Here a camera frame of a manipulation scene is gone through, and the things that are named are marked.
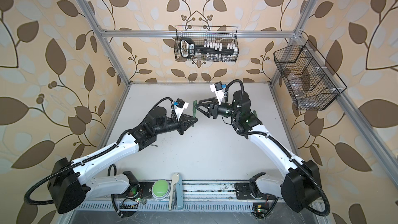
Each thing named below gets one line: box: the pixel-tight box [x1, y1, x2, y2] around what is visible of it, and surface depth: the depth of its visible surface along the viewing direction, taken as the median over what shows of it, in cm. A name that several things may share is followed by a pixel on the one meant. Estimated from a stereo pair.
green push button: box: [151, 178, 171, 200], surface depth 75 cm
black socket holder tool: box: [179, 37, 238, 58], surface depth 84 cm
